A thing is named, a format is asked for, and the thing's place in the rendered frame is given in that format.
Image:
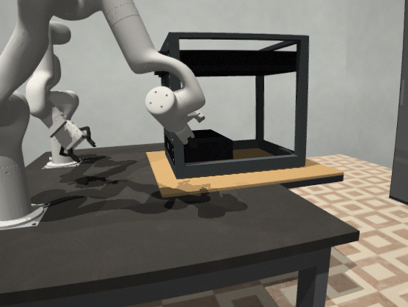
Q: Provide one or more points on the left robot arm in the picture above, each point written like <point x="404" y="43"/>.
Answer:
<point x="45" y="108"/>

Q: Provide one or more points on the tan flat board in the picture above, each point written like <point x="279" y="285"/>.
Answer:
<point x="170" y="186"/>

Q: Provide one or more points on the black metal rack frame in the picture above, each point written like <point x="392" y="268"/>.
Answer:
<point x="213" y="146"/>

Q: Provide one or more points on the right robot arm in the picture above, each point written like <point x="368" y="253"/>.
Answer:
<point x="24" y="52"/>

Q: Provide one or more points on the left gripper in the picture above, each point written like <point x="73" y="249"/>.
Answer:
<point x="68" y="137"/>

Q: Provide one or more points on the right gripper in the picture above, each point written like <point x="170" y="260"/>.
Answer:
<point x="186" y="135"/>

